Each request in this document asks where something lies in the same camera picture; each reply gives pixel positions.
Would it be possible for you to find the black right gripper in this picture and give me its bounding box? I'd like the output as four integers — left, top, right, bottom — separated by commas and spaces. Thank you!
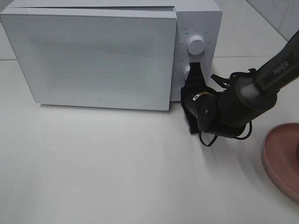
181, 62, 217, 134

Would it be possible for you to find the white microwave door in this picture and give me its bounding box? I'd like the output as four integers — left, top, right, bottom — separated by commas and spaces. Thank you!
0, 7, 177, 111

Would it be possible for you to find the pink round plate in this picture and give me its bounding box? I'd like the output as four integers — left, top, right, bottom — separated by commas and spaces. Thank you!
262, 122, 299, 203

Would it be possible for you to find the burger with lettuce and cheese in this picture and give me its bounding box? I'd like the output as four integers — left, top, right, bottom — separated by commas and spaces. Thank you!
295, 142, 299, 163

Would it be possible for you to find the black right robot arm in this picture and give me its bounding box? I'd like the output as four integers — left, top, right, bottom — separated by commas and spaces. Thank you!
181, 33, 299, 146

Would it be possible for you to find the lower white microwave knob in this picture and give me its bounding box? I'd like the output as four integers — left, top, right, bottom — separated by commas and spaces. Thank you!
183, 66, 190, 81

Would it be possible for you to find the white microwave knob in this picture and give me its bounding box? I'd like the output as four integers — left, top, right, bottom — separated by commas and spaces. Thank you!
186, 34, 206, 55
183, 66, 190, 81

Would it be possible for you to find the upper white microwave knob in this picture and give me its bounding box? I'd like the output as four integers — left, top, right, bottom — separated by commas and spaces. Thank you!
186, 34, 206, 55

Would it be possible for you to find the white microwave oven body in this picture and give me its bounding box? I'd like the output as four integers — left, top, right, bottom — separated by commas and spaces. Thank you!
1, 0, 222, 102

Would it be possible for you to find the black camera cable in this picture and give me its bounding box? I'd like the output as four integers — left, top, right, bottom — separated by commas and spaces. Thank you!
197, 67, 256, 147

